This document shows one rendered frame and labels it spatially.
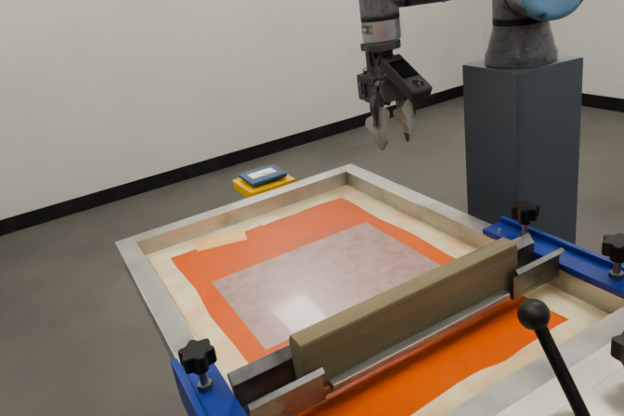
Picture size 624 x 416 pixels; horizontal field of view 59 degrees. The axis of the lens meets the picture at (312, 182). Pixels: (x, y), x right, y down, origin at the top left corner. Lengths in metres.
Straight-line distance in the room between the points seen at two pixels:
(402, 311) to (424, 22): 4.84
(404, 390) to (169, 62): 3.80
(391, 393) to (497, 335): 0.18
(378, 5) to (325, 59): 3.80
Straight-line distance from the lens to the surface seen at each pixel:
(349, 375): 0.72
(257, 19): 4.57
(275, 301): 0.94
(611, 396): 0.59
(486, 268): 0.81
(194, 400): 0.71
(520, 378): 0.72
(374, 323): 0.72
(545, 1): 1.12
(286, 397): 0.68
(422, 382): 0.76
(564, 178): 1.39
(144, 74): 4.31
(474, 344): 0.82
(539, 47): 1.28
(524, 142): 1.27
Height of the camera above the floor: 1.47
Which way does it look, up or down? 22 degrees down
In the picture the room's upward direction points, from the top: 8 degrees counter-clockwise
